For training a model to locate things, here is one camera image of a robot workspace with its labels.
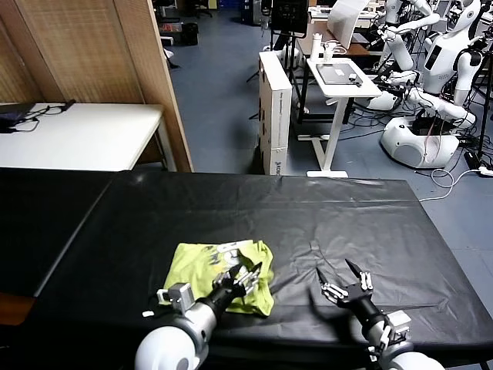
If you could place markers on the white cup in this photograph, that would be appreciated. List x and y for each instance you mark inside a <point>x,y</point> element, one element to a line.
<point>329,52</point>

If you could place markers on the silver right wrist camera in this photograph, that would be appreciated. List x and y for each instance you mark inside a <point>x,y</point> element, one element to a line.
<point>398,325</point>

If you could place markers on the tall white cardboard box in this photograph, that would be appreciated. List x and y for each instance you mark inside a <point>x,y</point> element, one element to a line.
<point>275,104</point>

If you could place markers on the wooden partition screen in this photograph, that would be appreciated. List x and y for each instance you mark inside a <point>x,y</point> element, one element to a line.
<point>88,50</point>

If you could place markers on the black pouch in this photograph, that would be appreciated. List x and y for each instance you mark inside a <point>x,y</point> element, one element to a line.
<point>11,115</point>

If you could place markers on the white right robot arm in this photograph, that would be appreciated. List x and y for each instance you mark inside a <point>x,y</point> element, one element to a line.
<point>408,360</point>

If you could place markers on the black power strip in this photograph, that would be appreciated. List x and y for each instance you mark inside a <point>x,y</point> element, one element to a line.
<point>473,159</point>

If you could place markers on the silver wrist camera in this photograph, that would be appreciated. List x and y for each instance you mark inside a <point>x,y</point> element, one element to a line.
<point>179,297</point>
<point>398,325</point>

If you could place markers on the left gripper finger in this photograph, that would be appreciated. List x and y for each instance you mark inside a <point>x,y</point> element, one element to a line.
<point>249,281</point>
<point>229,277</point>

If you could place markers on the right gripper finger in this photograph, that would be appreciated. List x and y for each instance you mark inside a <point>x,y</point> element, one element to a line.
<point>333,292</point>
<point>365,281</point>

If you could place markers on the black bag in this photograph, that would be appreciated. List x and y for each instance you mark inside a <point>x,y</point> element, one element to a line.
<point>190,32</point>

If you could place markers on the white humanoid robot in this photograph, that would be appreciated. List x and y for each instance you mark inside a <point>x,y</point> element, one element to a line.
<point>400,54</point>
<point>443,58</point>

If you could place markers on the yellow-green t-shirt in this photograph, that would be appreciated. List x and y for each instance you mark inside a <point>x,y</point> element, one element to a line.
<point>192,270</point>

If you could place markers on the black tripod stand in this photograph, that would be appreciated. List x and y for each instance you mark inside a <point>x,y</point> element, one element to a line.
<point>274,40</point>

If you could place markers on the white robot wheeled base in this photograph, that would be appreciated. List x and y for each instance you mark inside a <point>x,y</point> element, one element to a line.
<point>408,146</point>

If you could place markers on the white bottle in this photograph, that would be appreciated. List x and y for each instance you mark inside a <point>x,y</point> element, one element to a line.
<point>316,46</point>

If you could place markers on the grey laptop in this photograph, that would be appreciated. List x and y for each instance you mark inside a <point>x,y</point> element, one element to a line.
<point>337,73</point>

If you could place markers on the black monitor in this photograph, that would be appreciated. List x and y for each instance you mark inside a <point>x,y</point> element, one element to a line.
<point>289,17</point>

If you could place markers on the white table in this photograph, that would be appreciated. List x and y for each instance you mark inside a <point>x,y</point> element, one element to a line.
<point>84,135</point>

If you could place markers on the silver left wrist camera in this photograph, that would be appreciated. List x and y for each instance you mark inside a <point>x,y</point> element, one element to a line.
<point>179,297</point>

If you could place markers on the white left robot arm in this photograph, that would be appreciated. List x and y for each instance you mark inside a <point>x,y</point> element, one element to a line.
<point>173,347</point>

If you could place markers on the white round device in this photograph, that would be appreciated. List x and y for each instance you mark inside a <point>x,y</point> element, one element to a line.
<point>292,58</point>

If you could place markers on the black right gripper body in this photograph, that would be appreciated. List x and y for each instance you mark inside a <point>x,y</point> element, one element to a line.
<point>362,304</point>

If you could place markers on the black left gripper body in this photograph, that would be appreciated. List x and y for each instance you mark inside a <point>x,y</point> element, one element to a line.
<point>225,297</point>

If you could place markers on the small black device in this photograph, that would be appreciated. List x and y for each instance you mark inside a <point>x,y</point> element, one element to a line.
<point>355,79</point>

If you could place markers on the white height-adjustable desk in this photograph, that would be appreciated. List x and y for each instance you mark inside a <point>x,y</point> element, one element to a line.
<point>346,90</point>

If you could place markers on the brown desk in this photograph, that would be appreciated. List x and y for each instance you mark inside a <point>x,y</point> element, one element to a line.
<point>369,48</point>

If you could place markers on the white curved panel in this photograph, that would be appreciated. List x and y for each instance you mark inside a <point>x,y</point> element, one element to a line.
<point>343,23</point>

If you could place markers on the black tablecloth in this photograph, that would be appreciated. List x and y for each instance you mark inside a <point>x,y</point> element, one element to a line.
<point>250,208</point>

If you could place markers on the black side table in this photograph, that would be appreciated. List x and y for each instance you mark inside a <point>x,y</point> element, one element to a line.
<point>38,216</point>

